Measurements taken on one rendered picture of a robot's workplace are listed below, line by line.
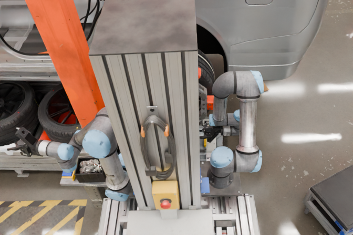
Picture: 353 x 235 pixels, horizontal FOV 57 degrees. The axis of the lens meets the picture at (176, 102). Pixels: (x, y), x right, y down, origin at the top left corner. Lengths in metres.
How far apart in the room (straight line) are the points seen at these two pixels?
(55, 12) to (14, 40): 1.71
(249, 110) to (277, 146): 1.48
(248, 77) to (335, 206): 1.25
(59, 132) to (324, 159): 2.24
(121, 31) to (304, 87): 3.03
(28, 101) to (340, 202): 2.57
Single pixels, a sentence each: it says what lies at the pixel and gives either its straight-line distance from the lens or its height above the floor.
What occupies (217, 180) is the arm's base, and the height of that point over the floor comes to 0.88.
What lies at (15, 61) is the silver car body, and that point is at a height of 0.94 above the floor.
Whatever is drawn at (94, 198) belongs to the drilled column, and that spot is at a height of 0.16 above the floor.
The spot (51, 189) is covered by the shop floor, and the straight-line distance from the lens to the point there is 3.08.
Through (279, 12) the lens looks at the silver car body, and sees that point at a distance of 2.21.
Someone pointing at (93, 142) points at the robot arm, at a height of 1.44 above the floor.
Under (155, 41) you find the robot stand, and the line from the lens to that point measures 0.77.
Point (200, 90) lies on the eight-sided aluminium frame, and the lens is 2.09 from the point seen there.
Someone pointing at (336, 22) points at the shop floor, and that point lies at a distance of 4.76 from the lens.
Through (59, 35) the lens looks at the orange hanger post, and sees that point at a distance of 1.76.
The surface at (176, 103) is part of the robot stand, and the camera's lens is 0.85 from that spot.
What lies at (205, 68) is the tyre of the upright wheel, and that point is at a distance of 2.16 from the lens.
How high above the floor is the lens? 2.48
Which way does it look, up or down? 47 degrees down
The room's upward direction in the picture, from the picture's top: 5 degrees counter-clockwise
